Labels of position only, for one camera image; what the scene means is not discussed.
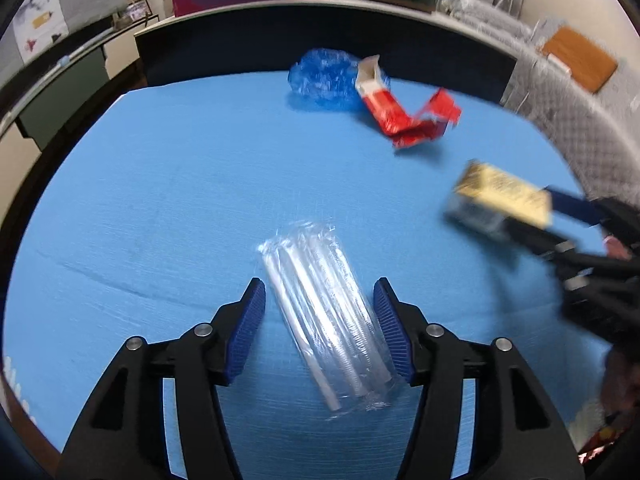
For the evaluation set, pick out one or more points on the crumpled blue plastic wrap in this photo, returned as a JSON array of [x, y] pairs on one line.
[[325, 77]]

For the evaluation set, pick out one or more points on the blue tablecloth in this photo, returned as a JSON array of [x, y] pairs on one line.
[[150, 210]]

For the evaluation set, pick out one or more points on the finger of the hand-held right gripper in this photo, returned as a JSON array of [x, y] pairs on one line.
[[575, 207], [545, 245]]

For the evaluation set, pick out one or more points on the person's right hand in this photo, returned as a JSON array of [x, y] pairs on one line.
[[616, 249]]

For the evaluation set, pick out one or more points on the clear packet of straws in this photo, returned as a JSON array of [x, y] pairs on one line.
[[325, 310]]

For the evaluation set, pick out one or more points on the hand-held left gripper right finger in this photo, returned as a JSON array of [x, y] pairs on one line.
[[395, 335]]

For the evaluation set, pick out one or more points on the small photo frame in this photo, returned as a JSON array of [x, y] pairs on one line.
[[137, 10]]

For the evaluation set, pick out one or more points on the orange cushion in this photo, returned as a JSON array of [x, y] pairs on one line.
[[580, 57]]

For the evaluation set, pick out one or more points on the wall poster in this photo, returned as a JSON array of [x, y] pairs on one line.
[[45, 15]]

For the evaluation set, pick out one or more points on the grey quilted sofa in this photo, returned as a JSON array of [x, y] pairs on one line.
[[575, 125]]

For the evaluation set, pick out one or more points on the low tv cabinet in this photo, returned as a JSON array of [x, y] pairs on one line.
[[60, 95]]

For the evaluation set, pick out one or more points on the white-topped dark coffee table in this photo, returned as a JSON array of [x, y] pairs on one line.
[[240, 45]]

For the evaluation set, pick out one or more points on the small yellow box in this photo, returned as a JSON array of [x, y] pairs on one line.
[[500, 195]]

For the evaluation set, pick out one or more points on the torn red carton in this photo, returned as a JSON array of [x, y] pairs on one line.
[[385, 110]]

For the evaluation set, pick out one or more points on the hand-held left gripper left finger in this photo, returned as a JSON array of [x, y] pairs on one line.
[[245, 330]]

